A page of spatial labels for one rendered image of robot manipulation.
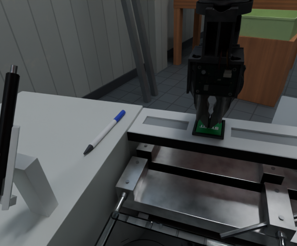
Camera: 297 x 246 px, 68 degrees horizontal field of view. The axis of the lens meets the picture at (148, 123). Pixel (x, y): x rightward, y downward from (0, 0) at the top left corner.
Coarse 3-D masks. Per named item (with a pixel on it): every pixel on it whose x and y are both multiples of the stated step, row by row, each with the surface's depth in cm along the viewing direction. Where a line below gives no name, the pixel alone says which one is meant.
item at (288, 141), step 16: (144, 112) 48; (160, 112) 48; (176, 112) 47; (144, 128) 43; (160, 128) 43; (176, 128) 43; (192, 128) 42; (240, 128) 41; (256, 128) 41; (272, 128) 41; (288, 128) 41; (208, 144) 38; (224, 144) 38; (240, 144) 38; (256, 144) 37; (272, 144) 37; (288, 144) 38
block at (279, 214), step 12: (264, 192) 36; (276, 192) 35; (264, 204) 35; (276, 204) 34; (288, 204) 34; (264, 216) 34; (276, 216) 32; (288, 216) 32; (264, 228) 33; (276, 228) 31; (288, 228) 31; (288, 240) 32
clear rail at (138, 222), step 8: (120, 216) 34; (128, 216) 34; (136, 216) 34; (136, 224) 33; (144, 224) 33; (152, 224) 33; (160, 232) 32; (168, 232) 32; (176, 232) 32; (184, 232) 31; (192, 232) 31; (184, 240) 31; (192, 240) 31; (200, 240) 30; (208, 240) 30; (216, 240) 30
